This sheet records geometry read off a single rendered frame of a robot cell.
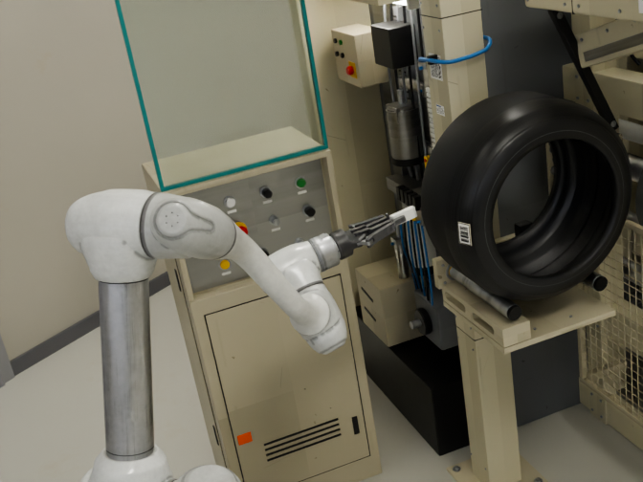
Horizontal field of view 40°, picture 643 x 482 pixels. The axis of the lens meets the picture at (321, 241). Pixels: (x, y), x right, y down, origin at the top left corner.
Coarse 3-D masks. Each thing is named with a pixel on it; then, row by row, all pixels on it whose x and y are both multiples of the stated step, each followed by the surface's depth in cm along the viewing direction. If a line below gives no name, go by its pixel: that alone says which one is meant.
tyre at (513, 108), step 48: (528, 96) 236; (480, 144) 225; (528, 144) 223; (576, 144) 258; (432, 192) 237; (480, 192) 223; (576, 192) 264; (624, 192) 239; (432, 240) 247; (480, 240) 228; (528, 240) 266; (576, 240) 260; (528, 288) 238
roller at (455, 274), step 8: (456, 272) 266; (456, 280) 266; (464, 280) 261; (472, 288) 257; (480, 288) 253; (480, 296) 253; (488, 296) 249; (496, 296) 246; (496, 304) 245; (504, 304) 242; (512, 304) 240; (504, 312) 241; (512, 312) 240; (520, 312) 240
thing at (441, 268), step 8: (496, 240) 274; (504, 240) 274; (440, 256) 270; (432, 264) 270; (440, 264) 268; (448, 264) 269; (440, 272) 269; (448, 272) 270; (440, 280) 270; (448, 280) 271; (440, 288) 271
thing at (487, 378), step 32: (448, 0) 244; (448, 32) 247; (480, 32) 251; (448, 64) 251; (480, 64) 254; (448, 96) 254; (480, 96) 258; (480, 352) 287; (480, 384) 292; (512, 384) 296; (480, 416) 297; (512, 416) 301; (480, 448) 305; (512, 448) 305; (480, 480) 314; (512, 480) 310
